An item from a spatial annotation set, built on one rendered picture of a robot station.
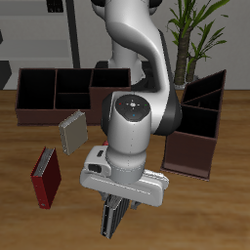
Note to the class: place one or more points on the flat black base plate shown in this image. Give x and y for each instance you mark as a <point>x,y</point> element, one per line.
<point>143,81</point>

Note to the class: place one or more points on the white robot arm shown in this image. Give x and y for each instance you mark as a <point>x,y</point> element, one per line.
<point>130,136</point>

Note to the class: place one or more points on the beige book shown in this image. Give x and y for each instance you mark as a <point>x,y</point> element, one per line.
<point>74,133</point>

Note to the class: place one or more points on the dark brown desk caddy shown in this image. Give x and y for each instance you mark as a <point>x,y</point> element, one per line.
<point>35,114</point>
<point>190,153</point>

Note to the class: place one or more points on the white background shelf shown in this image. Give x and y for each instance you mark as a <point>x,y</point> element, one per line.
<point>32,32</point>

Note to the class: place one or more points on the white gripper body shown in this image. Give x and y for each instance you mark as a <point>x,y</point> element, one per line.
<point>143,190</point>

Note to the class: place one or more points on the dark upright post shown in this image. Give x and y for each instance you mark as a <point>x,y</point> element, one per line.
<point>74,35</point>

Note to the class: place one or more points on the green pot plant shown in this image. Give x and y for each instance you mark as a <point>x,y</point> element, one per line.
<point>182,42</point>

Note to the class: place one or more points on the red book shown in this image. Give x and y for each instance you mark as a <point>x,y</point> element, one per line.
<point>49,182</point>

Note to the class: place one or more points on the small red object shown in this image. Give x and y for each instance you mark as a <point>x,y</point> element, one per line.
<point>105,143</point>

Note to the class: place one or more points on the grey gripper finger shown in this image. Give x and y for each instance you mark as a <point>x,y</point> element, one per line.
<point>103,195</point>
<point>135,204</point>

